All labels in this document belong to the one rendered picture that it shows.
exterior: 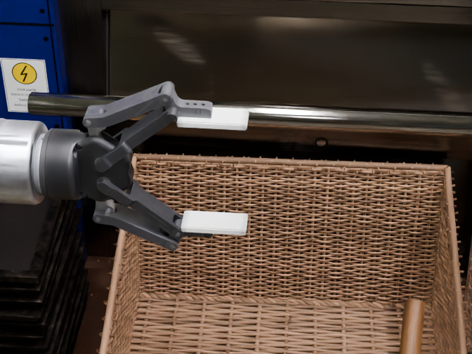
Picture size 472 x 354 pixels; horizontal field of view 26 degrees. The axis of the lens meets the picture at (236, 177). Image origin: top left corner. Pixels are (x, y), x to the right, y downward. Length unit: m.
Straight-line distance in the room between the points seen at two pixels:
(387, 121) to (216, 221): 0.30
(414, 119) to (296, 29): 0.44
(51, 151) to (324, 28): 0.73
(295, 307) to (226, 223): 0.77
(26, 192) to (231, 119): 0.23
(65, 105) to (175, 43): 0.41
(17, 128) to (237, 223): 0.25
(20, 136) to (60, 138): 0.04
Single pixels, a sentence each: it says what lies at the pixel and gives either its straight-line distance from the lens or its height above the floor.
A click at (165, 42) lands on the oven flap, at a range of 1.71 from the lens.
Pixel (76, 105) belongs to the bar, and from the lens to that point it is 1.33.
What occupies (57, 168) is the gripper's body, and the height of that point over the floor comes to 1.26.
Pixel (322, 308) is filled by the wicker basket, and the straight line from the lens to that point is 1.86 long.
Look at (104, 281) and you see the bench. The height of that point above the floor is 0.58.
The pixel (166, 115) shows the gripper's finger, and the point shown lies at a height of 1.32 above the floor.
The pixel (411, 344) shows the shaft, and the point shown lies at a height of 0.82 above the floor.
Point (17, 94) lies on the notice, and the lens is 1.77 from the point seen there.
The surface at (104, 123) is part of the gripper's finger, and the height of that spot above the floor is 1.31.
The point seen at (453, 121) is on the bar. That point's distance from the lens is 1.31.
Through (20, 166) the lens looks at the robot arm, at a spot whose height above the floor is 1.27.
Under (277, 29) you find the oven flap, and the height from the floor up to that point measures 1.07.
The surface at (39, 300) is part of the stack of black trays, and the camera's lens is 1.54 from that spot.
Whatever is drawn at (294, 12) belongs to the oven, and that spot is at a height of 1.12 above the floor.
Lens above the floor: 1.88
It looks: 37 degrees down
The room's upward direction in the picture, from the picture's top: straight up
